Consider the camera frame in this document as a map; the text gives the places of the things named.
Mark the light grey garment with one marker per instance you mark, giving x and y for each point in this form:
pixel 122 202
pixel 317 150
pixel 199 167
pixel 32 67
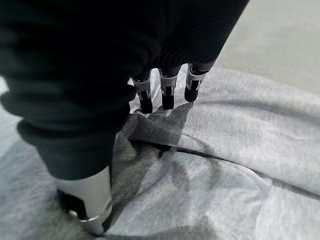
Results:
pixel 212 150

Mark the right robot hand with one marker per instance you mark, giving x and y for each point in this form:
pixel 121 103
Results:
pixel 75 75

